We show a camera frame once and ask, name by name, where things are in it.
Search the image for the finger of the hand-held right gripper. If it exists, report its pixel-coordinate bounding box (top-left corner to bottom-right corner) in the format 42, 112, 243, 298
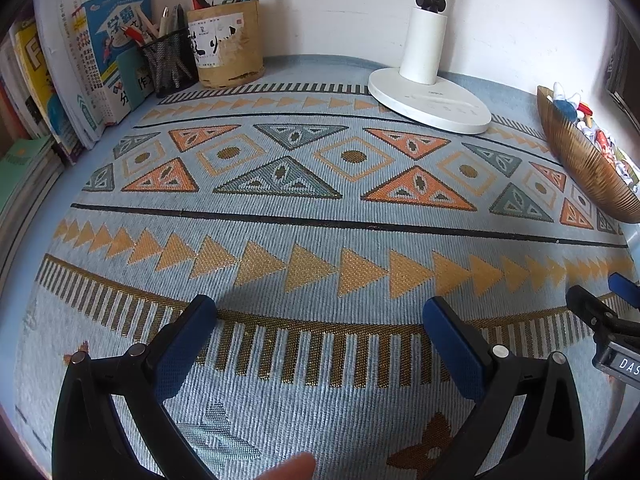
565, 285, 621, 336
607, 272, 640, 308

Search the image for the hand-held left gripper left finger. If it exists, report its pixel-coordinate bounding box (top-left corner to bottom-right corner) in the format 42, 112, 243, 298
51, 294, 221, 480

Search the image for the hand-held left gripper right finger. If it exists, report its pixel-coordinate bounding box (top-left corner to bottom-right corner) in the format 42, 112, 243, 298
422, 296, 586, 480

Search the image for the amber ribbed glass bowl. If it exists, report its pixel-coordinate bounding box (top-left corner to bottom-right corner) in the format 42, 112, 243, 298
536, 85, 640, 223

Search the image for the white kitty plush toy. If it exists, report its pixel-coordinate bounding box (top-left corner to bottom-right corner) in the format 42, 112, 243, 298
551, 81, 581, 122

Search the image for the person's left hand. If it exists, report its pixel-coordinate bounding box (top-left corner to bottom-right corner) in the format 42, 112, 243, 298
252, 452, 317, 480

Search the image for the patterned woven table mat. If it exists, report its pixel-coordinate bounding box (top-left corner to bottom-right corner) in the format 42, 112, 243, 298
15, 52, 640, 480

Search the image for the stack of green notebooks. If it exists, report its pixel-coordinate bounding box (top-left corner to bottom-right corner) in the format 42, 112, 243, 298
0, 132, 66, 241

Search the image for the black mesh pen holder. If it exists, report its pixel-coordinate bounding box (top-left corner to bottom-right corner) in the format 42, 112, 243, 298
139, 35, 200, 98

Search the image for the white desk lamp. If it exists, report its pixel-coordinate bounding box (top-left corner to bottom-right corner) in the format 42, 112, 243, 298
367, 0, 493, 135

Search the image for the cardboard pencil holder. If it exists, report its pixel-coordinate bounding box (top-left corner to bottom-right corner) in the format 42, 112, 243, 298
186, 0, 265, 89

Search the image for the row of standing books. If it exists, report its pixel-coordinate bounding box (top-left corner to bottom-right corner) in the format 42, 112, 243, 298
0, 0, 153, 166

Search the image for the bunch of pens and pencils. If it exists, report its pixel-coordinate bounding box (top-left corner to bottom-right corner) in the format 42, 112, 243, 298
117, 5, 188, 48

